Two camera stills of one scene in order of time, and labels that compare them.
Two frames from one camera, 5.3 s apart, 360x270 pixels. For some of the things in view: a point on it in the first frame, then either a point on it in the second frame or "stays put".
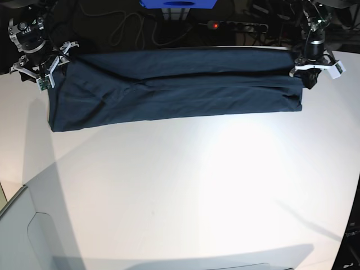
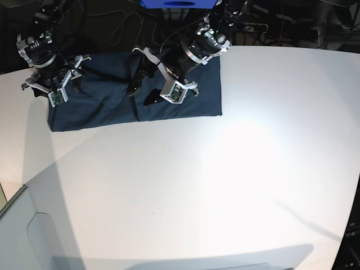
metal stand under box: (175, 14) stays put
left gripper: (47, 68) to (57, 77)
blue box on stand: (179, 4) stays put
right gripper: (309, 76) to (176, 63)
